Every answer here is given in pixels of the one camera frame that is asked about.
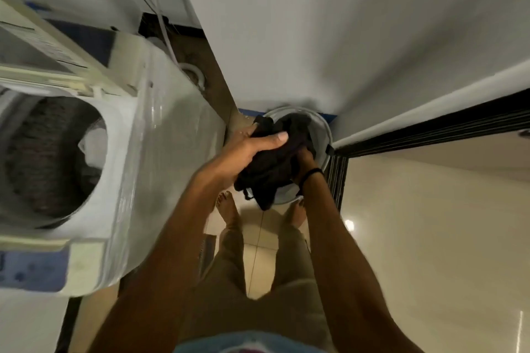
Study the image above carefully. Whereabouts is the person's right hand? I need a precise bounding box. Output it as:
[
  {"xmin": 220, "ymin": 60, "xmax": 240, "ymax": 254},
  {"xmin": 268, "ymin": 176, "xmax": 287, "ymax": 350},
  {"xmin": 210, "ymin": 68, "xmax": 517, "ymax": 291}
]
[{"xmin": 291, "ymin": 148, "xmax": 317, "ymax": 186}]

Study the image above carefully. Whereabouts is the person's left hand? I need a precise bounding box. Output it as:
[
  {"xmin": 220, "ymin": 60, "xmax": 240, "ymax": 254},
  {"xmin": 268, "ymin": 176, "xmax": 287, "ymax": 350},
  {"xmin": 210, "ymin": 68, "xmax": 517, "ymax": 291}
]
[{"xmin": 203, "ymin": 123, "xmax": 289, "ymax": 188}]

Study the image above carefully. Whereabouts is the black clothes item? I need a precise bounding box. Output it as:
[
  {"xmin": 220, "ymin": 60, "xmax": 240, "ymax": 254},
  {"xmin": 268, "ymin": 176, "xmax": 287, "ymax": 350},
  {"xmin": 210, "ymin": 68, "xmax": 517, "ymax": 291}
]
[{"xmin": 234, "ymin": 113, "xmax": 317, "ymax": 212}]

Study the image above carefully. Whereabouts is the white and blue washing machine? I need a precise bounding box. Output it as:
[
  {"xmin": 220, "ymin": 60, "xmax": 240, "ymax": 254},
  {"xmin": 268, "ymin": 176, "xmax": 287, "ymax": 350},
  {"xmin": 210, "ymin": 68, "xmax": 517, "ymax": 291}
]
[{"xmin": 0, "ymin": 0, "xmax": 226, "ymax": 298}]

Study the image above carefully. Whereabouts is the white clothes item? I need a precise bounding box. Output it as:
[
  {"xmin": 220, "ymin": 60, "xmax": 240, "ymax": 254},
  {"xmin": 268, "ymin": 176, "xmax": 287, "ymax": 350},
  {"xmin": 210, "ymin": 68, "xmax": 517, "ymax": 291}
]
[{"xmin": 77, "ymin": 127, "xmax": 108, "ymax": 169}]

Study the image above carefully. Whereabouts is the person's right forearm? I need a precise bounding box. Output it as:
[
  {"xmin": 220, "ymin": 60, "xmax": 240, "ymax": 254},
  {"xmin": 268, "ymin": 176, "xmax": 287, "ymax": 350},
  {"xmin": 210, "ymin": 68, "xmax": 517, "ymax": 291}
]
[{"xmin": 300, "ymin": 174, "xmax": 427, "ymax": 353}]

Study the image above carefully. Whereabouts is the person's left forearm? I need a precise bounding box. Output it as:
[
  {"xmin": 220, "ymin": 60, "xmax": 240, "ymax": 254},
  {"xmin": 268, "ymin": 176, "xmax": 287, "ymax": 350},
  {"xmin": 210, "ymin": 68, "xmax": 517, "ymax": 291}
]
[{"xmin": 89, "ymin": 170, "xmax": 232, "ymax": 353}]

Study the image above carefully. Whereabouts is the white mesh laundry basket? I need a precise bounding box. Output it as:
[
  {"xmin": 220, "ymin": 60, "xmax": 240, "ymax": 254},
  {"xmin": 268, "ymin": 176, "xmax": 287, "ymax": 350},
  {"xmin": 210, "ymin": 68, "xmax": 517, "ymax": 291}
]
[{"xmin": 252, "ymin": 106, "xmax": 334, "ymax": 205}]

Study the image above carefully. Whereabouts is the person's right leg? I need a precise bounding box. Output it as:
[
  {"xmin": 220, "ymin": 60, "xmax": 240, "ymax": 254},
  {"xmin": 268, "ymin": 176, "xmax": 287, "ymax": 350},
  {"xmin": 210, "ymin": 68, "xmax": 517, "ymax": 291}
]
[{"xmin": 271, "ymin": 199, "xmax": 332, "ymax": 349}]

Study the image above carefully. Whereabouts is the black wristband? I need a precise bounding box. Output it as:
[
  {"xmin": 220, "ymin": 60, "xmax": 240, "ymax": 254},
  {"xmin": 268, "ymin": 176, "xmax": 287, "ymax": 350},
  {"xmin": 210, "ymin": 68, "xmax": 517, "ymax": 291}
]
[{"xmin": 297, "ymin": 168, "xmax": 326, "ymax": 192}]

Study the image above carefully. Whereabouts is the beige kitchen cabinet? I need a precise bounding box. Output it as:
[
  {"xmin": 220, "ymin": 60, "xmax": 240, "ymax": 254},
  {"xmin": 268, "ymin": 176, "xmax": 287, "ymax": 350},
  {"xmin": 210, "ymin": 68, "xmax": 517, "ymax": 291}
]
[{"xmin": 389, "ymin": 131, "xmax": 530, "ymax": 183}]

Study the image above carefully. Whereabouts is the colourful printed shirt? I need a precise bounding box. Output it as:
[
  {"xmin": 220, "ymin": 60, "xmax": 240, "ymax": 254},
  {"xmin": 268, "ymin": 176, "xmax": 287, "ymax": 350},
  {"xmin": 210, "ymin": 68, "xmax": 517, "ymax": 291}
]
[{"xmin": 173, "ymin": 331, "xmax": 320, "ymax": 353}]

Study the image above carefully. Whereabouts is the black sliding door frame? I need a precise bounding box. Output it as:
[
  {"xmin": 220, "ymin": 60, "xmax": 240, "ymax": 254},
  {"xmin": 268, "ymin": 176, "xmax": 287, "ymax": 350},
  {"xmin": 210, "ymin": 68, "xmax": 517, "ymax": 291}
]
[{"xmin": 325, "ymin": 90, "xmax": 530, "ymax": 211}]

